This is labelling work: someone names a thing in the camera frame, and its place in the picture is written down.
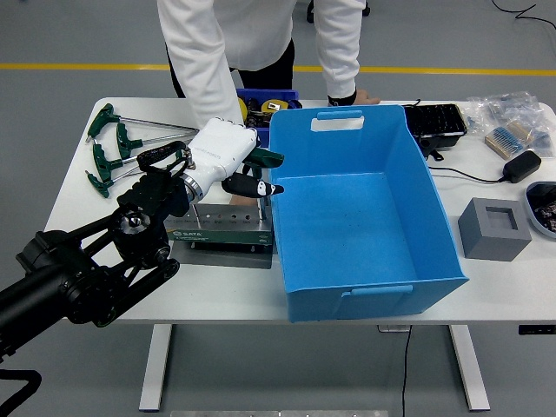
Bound person's left hand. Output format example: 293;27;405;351
355;89;383;107

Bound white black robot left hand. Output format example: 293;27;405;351
184;116;286;204

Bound grey green hex key stand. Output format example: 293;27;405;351
167;202;275;270

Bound large green T-handle hex key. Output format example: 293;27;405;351
242;146;286;222

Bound large light blue plastic box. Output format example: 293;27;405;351
268;104;471;325

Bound black smartwatch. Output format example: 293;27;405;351
328;89;358;108

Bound dark metal parts in bin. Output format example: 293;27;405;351
246;96;273;129

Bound yellow black tape measure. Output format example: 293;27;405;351
260;98;291;115

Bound black plastic tray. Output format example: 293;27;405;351
403;103;469;162

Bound small dark blue parts bin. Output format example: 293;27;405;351
236;89;301;147

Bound office chair base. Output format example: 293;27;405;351
306;0;372;25

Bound person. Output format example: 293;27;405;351
156;0;383;208

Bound clear plastic parts bags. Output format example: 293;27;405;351
467;90;556;151

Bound tan resistor strip packet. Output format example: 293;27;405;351
485;120;538;158

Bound black power adapter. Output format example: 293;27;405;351
502;150;544;184

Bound grey cube block with recess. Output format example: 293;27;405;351
458;197;533;263

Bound white table leg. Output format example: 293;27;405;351
138;323;174;412
449;324;491;412

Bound round tray with small parts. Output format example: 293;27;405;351
524;181;556;242

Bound black adapter cable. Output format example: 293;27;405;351
427;162;507;184

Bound black floor cable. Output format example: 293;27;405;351
490;0;556;28

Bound black cable under table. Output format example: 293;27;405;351
400;325;414;417

